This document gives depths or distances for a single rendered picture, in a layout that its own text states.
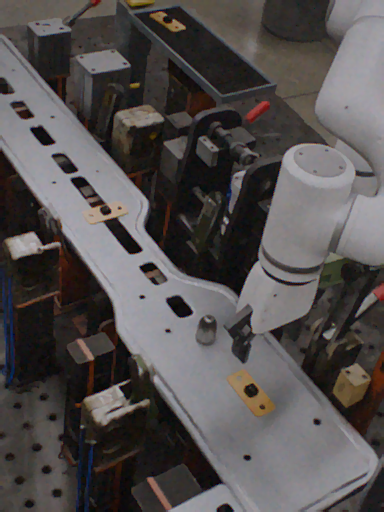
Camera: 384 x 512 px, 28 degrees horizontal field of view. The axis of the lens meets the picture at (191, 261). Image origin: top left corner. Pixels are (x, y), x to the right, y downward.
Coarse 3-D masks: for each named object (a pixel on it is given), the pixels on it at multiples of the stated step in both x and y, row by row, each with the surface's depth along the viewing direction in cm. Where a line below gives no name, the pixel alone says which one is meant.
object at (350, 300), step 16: (352, 272) 109; (368, 272) 110; (352, 288) 114; (368, 288) 112; (336, 304) 116; (352, 304) 113; (336, 320) 118; (352, 320) 116; (320, 336) 121; (336, 336) 117
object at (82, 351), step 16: (96, 336) 123; (80, 352) 120; (96, 352) 121; (112, 352) 122; (80, 368) 120; (96, 368) 122; (112, 368) 125; (80, 384) 122; (96, 384) 125; (80, 400) 125; (64, 416) 131; (80, 416) 129; (64, 432) 134; (64, 448) 138
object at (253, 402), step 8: (232, 376) 119; (240, 376) 120; (248, 376) 120; (232, 384) 118; (240, 384) 118; (248, 384) 118; (256, 384) 119; (240, 392) 117; (248, 392) 116; (256, 392) 117; (248, 400) 116; (256, 400) 116; (264, 400) 117; (256, 408) 115; (272, 408) 116; (256, 416) 115
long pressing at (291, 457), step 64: (0, 64) 177; (0, 128) 159; (64, 128) 162; (64, 192) 147; (128, 192) 149; (128, 256) 136; (128, 320) 125; (192, 320) 127; (192, 384) 117; (256, 448) 111; (320, 448) 112
